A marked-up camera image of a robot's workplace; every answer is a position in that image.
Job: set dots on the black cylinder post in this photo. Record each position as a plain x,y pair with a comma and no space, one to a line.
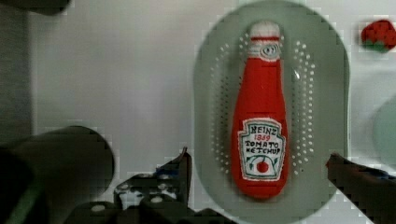
45,176

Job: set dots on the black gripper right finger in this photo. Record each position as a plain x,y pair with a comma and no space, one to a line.
372,190

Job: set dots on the green oval strainer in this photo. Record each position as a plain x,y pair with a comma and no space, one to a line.
315,74

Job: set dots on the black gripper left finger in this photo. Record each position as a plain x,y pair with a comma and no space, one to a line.
160,197

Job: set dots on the plush strawberry toy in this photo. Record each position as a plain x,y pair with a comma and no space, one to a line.
379,36

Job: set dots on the plush ketchup bottle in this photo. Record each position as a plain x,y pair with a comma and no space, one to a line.
259,146

